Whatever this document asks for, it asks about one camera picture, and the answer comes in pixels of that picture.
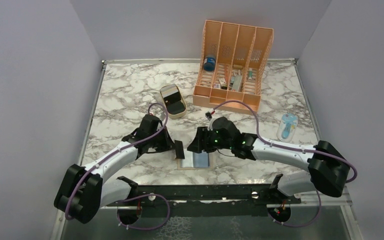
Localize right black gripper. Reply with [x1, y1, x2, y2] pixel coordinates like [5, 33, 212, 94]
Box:
[187, 126, 233, 154]

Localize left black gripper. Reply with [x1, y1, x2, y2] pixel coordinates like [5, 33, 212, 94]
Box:
[148, 126, 178, 153]

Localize orange plastic desk organizer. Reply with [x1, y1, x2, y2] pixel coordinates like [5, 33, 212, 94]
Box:
[193, 20, 274, 114]

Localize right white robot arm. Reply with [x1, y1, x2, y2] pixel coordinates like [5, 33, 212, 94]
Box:
[187, 117, 350, 204]

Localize white card stack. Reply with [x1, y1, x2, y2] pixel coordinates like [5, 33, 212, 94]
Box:
[159, 84, 179, 99]

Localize small items in organizer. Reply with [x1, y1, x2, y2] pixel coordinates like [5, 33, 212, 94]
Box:
[212, 69, 242, 92]

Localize black mounting base rail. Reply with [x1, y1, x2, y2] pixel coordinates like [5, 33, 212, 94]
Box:
[59, 183, 352, 218]

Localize blue round jar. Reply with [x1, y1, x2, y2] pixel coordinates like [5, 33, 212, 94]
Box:
[202, 54, 216, 72]

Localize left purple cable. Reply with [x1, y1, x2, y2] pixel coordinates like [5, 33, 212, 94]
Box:
[64, 101, 170, 221]

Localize purple cable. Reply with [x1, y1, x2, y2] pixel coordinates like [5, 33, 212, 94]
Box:
[64, 101, 170, 221]
[204, 99, 359, 184]

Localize blue packaged item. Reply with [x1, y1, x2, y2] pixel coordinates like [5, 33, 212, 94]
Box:
[276, 113, 299, 143]

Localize beige leather card holder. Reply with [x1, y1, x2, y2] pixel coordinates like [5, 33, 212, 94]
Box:
[175, 148, 215, 170]

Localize white tube in organizer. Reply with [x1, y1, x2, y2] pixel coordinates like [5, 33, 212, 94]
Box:
[247, 67, 253, 81]

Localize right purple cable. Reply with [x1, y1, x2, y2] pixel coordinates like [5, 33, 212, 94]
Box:
[204, 99, 359, 184]

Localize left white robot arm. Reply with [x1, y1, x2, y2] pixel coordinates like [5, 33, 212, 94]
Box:
[53, 114, 174, 224]

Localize beige tray with cards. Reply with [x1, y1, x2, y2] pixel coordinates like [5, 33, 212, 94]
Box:
[160, 84, 187, 119]

